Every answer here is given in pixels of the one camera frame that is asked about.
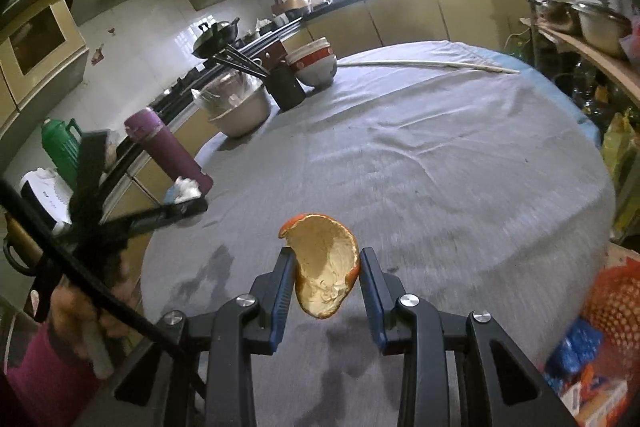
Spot orange peel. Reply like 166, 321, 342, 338
279, 213, 360, 320

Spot stacked red white bowls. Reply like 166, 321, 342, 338
285, 37, 337, 88

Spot white tissue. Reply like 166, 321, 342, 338
163, 176, 202, 205

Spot grey tablecloth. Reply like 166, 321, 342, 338
139, 40, 616, 427

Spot long bamboo stick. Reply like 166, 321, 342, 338
337, 61, 520, 75

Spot steel basin with lid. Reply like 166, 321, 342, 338
191, 72, 271, 139

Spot red white medicine box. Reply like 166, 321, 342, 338
561, 378, 628, 427

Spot purple thermos bottle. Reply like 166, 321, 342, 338
124, 107, 214, 195

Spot steel pot on shelf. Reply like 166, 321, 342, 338
572, 1, 632, 58

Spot black chopstick cup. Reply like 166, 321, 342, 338
264, 61, 306, 112

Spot orange plastic basket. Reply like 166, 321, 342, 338
582, 258, 639, 363

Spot metal kitchen rack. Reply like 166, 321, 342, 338
525, 0, 639, 104

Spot green thermos jug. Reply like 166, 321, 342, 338
40, 118, 82, 191

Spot person's left hand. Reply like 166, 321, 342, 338
47, 285, 130, 379

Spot black wok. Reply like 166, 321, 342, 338
192, 17, 240, 60

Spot blue plastic bag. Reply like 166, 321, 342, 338
544, 317, 603, 387

